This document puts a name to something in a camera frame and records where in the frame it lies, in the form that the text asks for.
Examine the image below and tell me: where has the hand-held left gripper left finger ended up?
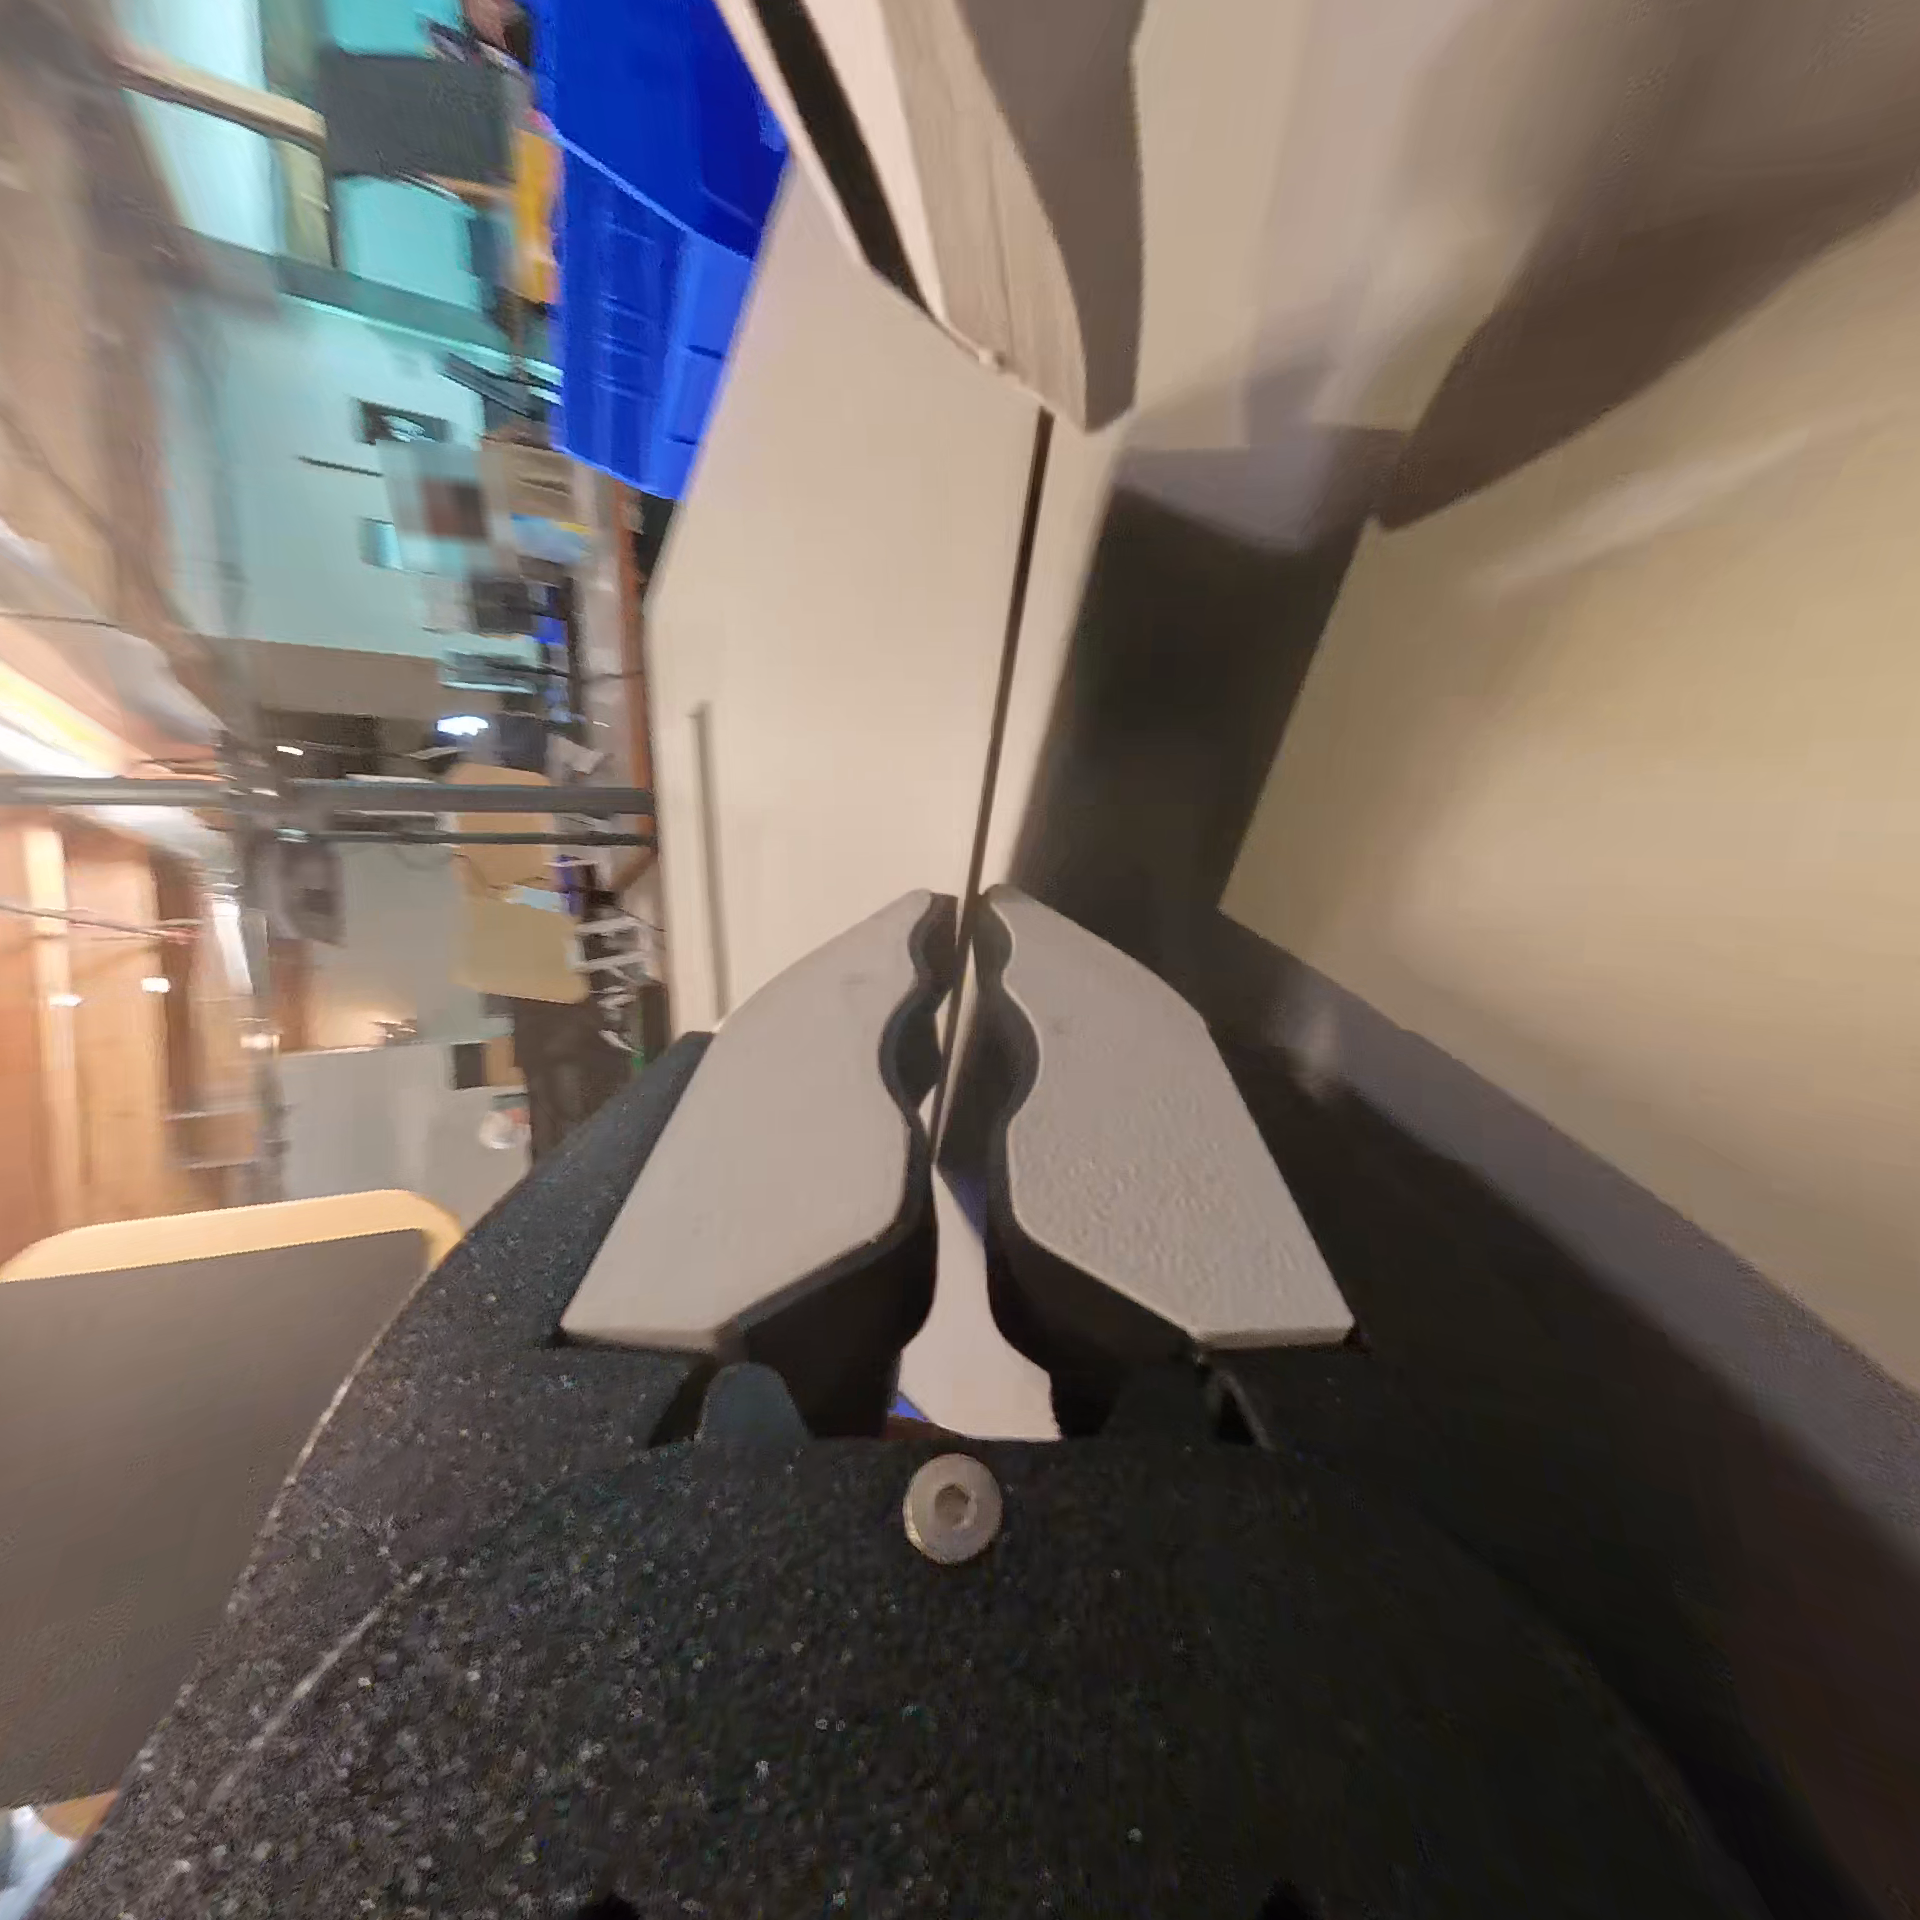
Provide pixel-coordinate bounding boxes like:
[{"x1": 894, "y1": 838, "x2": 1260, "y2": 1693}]
[{"x1": 557, "y1": 886, "x2": 961, "y2": 1427}]

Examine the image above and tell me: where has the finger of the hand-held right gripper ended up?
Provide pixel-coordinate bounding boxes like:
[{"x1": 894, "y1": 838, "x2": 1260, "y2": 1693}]
[
  {"x1": 717, "y1": 0, "x2": 1000, "y2": 367},
  {"x1": 899, "y1": 0, "x2": 1145, "y2": 433}
]

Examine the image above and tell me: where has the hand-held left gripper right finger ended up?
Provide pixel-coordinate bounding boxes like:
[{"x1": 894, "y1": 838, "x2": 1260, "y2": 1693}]
[{"x1": 973, "y1": 882, "x2": 1358, "y2": 1435}]

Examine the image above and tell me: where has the large blue storage bin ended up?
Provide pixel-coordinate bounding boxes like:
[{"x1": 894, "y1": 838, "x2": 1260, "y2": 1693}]
[{"x1": 523, "y1": 0, "x2": 791, "y2": 498}]

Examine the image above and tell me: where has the thin dark rod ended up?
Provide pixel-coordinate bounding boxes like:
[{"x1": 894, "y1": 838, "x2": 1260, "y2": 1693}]
[{"x1": 925, "y1": 407, "x2": 1053, "y2": 1165}]

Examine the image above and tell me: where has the cardboard box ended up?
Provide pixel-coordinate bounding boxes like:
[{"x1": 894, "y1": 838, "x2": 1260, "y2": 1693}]
[{"x1": 445, "y1": 763, "x2": 589, "y2": 1006}]

